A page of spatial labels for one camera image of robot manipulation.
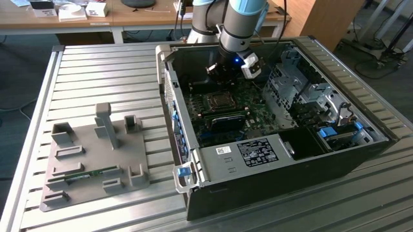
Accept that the CPU socket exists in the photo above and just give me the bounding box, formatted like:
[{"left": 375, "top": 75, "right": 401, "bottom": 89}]
[{"left": 203, "top": 90, "right": 240, "bottom": 111}]

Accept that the RAM slot row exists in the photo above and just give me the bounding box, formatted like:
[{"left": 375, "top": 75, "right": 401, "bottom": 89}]
[{"left": 202, "top": 109, "right": 252, "bottom": 119}]

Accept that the grey metal drive cage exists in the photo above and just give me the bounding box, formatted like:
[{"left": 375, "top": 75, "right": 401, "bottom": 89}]
[{"left": 264, "top": 47, "right": 340, "bottom": 114}]

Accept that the green motherboard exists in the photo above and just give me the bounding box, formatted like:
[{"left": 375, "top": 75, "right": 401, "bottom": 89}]
[{"left": 182, "top": 81, "right": 292, "bottom": 148}]

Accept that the black expansion card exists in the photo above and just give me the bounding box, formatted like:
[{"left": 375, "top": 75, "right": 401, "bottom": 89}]
[{"left": 209, "top": 115, "right": 248, "bottom": 133}]

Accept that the black round object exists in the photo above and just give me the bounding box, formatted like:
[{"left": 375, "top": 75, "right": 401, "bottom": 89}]
[{"left": 121, "top": 0, "right": 157, "bottom": 8}]

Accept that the grey power supply unit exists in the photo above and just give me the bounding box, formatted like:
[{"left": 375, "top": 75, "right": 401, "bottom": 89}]
[{"left": 193, "top": 134, "right": 297, "bottom": 187}]

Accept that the blue disk carrier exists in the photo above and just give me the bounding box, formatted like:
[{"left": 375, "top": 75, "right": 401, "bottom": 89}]
[{"left": 318, "top": 127, "right": 338, "bottom": 140}]

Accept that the grey wheeled equipment stand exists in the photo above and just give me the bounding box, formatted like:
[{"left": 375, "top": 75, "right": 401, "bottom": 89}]
[{"left": 336, "top": 0, "right": 413, "bottom": 67}]

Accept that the wooden cabinet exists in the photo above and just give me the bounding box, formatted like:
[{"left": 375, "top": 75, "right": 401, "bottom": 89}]
[{"left": 282, "top": 0, "right": 368, "bottom": 53}]

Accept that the white printed box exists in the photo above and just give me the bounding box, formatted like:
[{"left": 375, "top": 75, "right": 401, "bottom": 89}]
[{"left": 85, "top": 1, "right": 109, "bottom": 18}]

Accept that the black open PC case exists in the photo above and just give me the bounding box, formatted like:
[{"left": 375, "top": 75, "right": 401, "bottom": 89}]
[{"left": 154, "top": 36, "right": 413, "bottom": 222}]

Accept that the white box with round insert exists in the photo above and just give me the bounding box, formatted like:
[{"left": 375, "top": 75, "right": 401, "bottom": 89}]
[{"left": 56, "top": 3, "right": 89, "bottom": 23}]

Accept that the grey parts rack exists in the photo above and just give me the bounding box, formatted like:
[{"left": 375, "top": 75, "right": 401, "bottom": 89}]
[{"left": 38, "top": 102, "right": 151, "bottom": 213}]

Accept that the green RAM stick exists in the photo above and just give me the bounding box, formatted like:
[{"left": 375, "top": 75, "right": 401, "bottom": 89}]
[{"left": 63, "top": 169, "right": 106, "bottom": 182}]

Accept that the white box with black top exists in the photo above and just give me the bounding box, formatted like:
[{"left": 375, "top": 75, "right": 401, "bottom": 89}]
[{"left": 30, "top": 0, "right": 59, "bottom": 18}]

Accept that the wooden desk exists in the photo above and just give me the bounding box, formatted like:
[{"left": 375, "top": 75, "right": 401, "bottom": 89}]
[{"left": 0, "top": 0, "right": 293, "bottom": 45}]

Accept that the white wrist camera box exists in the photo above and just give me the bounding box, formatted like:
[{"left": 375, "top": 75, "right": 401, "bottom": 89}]
[{"left": 241, "top": 52, "right": 264, "bottom": 80}]

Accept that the coloured wire bundle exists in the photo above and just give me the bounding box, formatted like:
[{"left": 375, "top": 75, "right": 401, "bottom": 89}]
[{"left": 336, "top": 102, "right": 357, "bottom": 126}]

